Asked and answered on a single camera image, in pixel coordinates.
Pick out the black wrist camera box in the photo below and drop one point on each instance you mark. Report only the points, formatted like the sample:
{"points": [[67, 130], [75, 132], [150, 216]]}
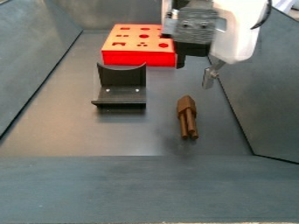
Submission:
{"points": [[190, 26]]}

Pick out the brown three prong object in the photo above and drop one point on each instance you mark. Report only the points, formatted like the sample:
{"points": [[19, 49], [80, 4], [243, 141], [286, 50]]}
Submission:
{"points": [[187, 113]]}

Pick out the red shape sorter block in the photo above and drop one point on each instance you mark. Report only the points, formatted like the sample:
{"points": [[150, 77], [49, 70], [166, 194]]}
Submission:
{"points": [[135, 44]]}

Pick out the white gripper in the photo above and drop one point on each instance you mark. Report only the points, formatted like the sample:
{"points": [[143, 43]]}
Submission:
{"points": [[240, 19]]}

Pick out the dark grey cradle fixture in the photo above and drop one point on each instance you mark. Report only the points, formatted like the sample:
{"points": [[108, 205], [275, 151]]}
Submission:
{"points": [[121, 87]]}

